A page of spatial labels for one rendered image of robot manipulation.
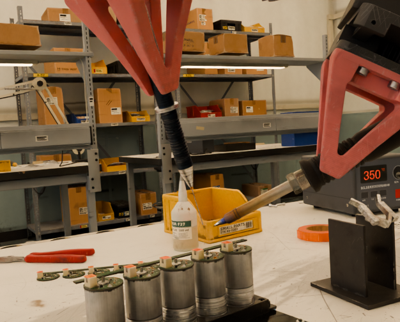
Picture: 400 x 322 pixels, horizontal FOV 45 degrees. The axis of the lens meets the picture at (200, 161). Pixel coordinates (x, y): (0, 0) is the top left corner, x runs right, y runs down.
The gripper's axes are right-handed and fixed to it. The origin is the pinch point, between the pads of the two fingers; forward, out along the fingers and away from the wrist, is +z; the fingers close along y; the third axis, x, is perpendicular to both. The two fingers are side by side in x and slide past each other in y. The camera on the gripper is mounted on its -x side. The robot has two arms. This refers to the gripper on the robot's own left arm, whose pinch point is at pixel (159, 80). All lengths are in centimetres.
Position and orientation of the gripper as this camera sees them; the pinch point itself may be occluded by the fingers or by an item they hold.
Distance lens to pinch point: 31.6
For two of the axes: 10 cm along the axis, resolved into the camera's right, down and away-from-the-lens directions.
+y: -7.6, 0.0, 6.5
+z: 2.5, 9.2, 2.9
